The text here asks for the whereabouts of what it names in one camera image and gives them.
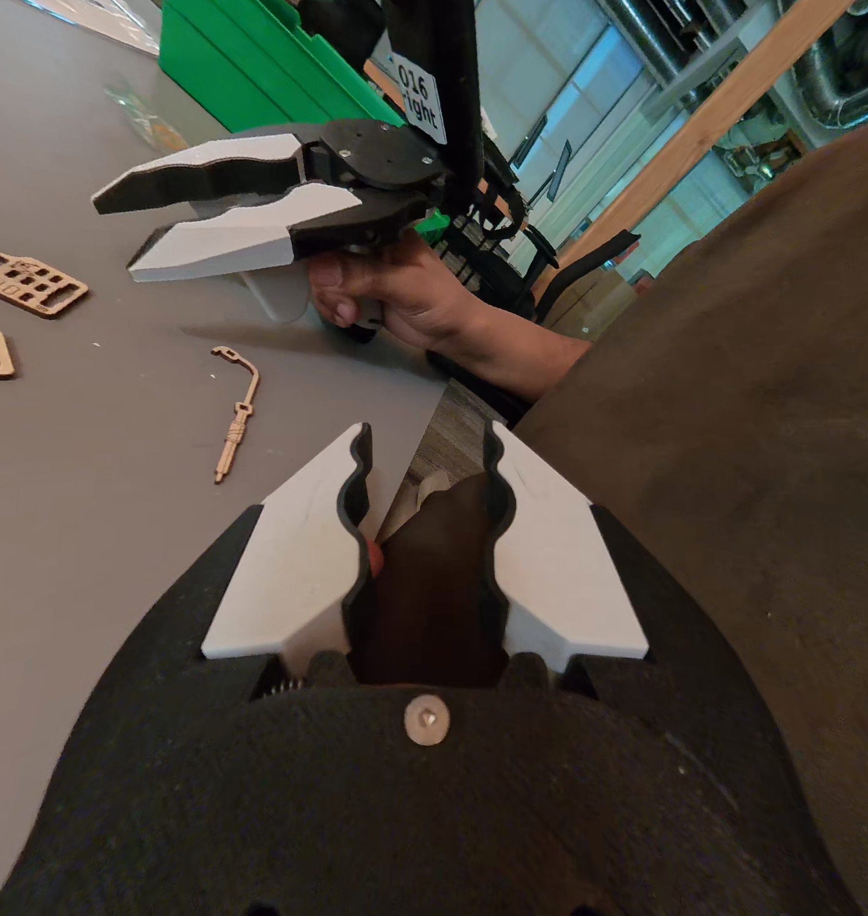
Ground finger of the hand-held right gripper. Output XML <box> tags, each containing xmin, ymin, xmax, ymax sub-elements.
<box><xmin>126</xmin><ymin>181</ymin><xmax>365</xmax><ymax>283</ymax></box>
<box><xmin>91</xmin><ymin>133</ymin><xmax>306</xmax><ymax>217</ymax></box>

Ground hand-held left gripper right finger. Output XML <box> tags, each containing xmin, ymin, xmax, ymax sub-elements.
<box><xmin>483</xmin><ymin>421</ymin><xmax>651</xmax><ymax>675</ymax></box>

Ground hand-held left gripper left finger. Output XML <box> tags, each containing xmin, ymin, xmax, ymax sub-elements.
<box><xmin>201</xmin><ymin>421</ymin><xmax>374</xmax><ymax>663</ymax></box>

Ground wooden bent pipe piece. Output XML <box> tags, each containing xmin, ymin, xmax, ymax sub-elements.
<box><xmin>211</xmin><ymin>345</ymin><xmax>261</xmax><ymax>485</ymax></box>

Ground person's right forearm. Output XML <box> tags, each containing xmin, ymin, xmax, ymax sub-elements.
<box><xmin>427</xmin><ymin>301</ymin><xmax>592</xmax><ymax>403</ymax></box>

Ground grey desk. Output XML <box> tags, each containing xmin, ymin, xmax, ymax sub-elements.
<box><xmin>0</xmin><ymin>0</ymin><xmax>449</xmax><ymax>910</ymax></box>

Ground person's right hand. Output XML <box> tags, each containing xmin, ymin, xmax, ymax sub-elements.
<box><xmin>307</xmin><ymin>232</ymin><xmax>492</xmax><ymax>352</ymax></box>

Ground clear plastic bag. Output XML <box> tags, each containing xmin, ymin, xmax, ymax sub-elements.
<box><xmin>103</xmin><ymin>84</ymin><xmax>185</xmax><ymax>147</ymax></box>

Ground green plastic bin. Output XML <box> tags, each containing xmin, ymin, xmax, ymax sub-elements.
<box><xmin>158</xmin><ymin>0</ymin><xmax>451</xmax><ymax>240</ymax></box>

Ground person's dark brown trousers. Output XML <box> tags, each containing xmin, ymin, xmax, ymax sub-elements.
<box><xmin>348</xmin><ymin>468</ymin><xmax>514</xmax><ymax>688</ymax></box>

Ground black bag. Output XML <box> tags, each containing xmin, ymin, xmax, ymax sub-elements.
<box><xmin>291</xmin><ymin>0</ymin><xmax>388</xmax><ymax>58</ymax></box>

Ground person's brown shirt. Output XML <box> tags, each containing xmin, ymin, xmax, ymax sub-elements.
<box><xmin>513</xmin><ymin>118</ymin><xmax>868</xmax><ymax>916</ymax></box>

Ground black office chair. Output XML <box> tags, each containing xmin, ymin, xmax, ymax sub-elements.
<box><xmin>434</xmin><ymin>136</ymin><xmax>642</xmax><ymax>326</ymax></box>

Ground cardboard box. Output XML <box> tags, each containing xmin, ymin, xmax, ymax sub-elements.
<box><xmin>541</xmin><ymin>272</ymin><xmax>639</xmax><ymax>337</ymax></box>

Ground wooden beam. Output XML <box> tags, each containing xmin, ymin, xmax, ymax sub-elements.
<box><xmin>548</xmin><ymin>0</ymin><xmax>857</xmax><ymax>266</ymax></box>

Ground silver ventilation duct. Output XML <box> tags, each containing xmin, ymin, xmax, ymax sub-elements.
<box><xmin>785</xmin><ymin>0</ymin><xmax>868</xmax><ymax>130</ymax></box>
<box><xmin>595</xmin><ymin>0</ymin><xmax>739</xmax><ymax>83</ymax></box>

